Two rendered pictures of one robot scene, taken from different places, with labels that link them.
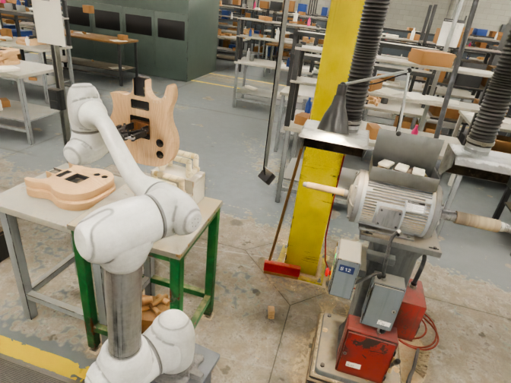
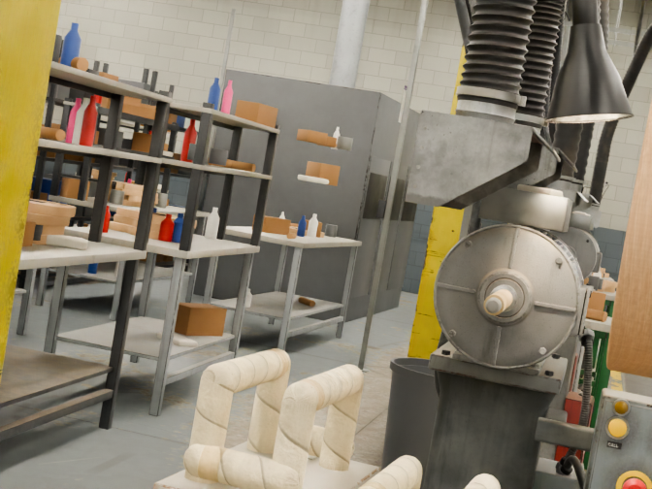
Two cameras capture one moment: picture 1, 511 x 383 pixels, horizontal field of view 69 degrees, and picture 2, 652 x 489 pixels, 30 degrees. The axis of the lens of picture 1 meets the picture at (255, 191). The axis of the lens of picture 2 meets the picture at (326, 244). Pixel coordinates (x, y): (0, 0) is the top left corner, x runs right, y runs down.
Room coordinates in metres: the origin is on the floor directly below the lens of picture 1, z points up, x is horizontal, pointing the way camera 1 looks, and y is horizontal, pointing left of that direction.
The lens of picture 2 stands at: (1.91, 1.65, 1.40)
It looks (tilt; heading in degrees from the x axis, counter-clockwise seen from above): 3 degrees down; 270
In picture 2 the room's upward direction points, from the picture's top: 10 degrees clockwise
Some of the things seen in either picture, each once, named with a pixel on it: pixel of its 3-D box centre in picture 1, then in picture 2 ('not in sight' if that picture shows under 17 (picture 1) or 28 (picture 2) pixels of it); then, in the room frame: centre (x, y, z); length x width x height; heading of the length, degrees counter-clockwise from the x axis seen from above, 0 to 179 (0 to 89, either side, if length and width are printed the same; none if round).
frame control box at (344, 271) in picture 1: (359, 273); (619, 462); (1.32, -0.50, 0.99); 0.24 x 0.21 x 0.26; 77
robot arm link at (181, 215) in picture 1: (172, 210); not in sight; (0.90, 0.23, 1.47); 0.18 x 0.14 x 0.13; 49
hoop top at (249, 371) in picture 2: (182, 153); (248, 371); (1.96, 0.44, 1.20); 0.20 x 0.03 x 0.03; 74
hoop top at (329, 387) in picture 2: (175, 158); (326, 388); (1.88, 0.46, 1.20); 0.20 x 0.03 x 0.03; 74
